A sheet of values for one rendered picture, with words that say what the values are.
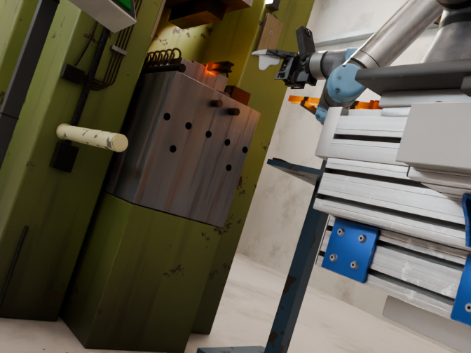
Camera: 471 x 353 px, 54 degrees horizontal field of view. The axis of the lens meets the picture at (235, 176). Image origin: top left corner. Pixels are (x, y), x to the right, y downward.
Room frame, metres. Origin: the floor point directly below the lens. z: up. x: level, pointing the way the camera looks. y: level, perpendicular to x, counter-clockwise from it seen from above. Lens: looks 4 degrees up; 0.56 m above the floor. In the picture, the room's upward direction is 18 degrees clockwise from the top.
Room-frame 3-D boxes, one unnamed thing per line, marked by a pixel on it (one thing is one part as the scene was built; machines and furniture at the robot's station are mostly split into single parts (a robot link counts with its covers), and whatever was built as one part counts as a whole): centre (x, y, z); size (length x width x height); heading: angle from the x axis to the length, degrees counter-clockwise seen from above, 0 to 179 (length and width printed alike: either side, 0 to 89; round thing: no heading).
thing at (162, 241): (1.79, 0.30, 0.23); 0.56 x 0.38 x 0.47; 38
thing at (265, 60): (1.28, 0.02, 0.97); 0.09 x 0.03 x 0.06; 74
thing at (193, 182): (1.79, 0.30, 0.69); 0.56 x 0.38 x 0.45; 38
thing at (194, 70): (1.75, 0.34, 0.96); 0.42 x 0.20 x 0.09; 38
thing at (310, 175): (1.75, -0.34, 0.75); 0.40 x 0.30 x 0.02; 137
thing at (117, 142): (1.30, 0.43, 0.62); 0.44 x 0.05 x 0.05; 38
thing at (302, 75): (1.24, -0.08, 0.97); 0.12 x 0.08 x 0.09; 38
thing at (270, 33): (1.88, 0.04, 1.27); 0.09 x 0.02 x 0.17; 128
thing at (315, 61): (1.18, -0.13, 0.98); 0.08 x 0.05 x 0.08; 128
